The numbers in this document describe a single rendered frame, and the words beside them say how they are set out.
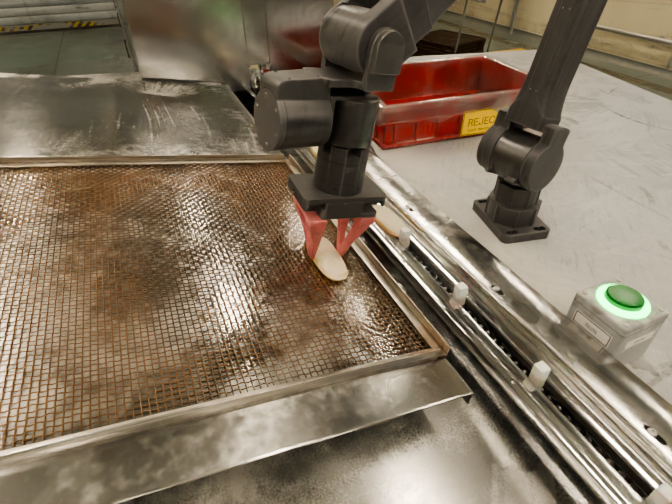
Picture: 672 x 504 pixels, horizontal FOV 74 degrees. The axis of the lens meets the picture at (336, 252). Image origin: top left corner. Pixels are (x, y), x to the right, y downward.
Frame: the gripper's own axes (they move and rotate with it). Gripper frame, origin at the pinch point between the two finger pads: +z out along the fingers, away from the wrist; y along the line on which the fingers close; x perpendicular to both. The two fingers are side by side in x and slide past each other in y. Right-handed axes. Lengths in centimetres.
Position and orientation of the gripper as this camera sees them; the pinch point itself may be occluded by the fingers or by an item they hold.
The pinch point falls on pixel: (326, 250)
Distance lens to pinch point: 56.6
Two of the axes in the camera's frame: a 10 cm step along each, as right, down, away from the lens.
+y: -9.2, 0.8, -3.9
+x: 3.7, 5.6, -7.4
